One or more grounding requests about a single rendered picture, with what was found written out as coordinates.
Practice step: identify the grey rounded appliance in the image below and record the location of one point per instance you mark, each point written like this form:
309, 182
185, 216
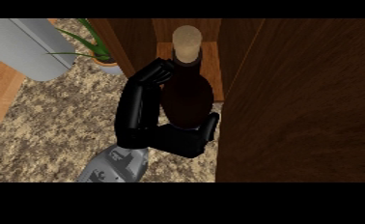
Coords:
30, 47

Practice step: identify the brown wooden cabinet door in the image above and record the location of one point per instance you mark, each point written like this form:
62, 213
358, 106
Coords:
294, 105

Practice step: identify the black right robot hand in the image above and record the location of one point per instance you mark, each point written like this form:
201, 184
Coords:
135, 112

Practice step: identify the dark wine bottle with cork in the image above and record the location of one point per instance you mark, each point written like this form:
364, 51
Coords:
186, 96

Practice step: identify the brown wooden cabinet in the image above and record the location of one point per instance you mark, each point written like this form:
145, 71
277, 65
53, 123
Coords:
138, 46

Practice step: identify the green potted plant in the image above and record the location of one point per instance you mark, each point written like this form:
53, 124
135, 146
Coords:
98, 49

